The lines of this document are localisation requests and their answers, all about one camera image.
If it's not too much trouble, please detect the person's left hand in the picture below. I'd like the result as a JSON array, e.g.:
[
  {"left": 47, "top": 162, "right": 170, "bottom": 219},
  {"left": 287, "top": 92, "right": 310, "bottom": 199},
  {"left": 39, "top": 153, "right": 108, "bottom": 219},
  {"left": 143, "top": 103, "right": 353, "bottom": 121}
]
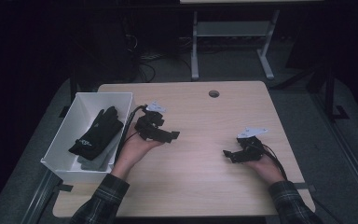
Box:
[{"left": 111, "top": 124, "right": 166, "bottom": 181}]

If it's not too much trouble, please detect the white plastic box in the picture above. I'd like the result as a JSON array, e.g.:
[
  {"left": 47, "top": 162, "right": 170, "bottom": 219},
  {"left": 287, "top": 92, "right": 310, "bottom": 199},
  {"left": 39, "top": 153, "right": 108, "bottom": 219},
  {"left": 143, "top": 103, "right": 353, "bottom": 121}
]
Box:
[{"left": 40, "top": 91, "right": 134, "bottom": 185}]

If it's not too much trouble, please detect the person's right hand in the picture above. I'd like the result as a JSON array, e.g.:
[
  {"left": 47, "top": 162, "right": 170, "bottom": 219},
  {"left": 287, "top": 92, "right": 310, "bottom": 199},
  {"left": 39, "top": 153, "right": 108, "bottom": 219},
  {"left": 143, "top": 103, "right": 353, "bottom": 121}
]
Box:
[{"left": 245, "top": 154, "right": 285, "bottom": 187}]

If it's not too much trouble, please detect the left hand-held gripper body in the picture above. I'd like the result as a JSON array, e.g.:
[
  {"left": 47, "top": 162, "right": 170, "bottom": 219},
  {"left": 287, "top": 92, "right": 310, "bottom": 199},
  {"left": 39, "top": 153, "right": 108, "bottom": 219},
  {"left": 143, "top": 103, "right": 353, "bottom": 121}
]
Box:
[{"left": 134, "top": 100, "right": 167, "bottom": 141}]

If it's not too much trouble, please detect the white metal desk frame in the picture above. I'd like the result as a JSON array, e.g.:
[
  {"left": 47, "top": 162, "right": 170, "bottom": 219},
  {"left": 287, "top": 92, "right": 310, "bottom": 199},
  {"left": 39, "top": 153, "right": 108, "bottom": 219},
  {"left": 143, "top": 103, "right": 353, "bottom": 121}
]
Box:
[{"left": 190, "top": 8, "right": 281, "bottom": 81}]

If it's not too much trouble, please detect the black metal stand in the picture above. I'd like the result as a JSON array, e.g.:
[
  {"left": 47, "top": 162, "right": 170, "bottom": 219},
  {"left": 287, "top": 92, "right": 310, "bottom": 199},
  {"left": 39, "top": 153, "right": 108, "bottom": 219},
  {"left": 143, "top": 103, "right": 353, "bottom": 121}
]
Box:
[{"left": 269, "top": 59, "right": 351, "bottom": 122}]

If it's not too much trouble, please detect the tangle of floor cables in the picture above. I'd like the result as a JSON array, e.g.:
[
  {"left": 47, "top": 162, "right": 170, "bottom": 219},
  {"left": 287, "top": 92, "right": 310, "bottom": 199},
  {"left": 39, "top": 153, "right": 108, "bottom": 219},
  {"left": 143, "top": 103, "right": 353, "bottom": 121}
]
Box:
[{"left": 122, "top": 31, "right": 162, "bottom": 83}]

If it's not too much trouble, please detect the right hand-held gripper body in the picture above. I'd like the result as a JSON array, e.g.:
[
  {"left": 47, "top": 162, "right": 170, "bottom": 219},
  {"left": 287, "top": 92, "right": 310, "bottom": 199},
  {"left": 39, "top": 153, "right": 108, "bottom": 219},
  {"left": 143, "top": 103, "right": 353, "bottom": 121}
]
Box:
[{"left": 236, "top": 127, "right": 269, "bottom": 163}]

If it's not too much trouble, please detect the black glove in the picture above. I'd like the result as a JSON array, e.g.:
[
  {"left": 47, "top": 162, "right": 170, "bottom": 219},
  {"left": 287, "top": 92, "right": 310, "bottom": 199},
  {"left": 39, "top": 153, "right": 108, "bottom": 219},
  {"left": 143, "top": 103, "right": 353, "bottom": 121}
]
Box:
[{"left": 68, "top": 105, "right": 125, "bottom": 161}]

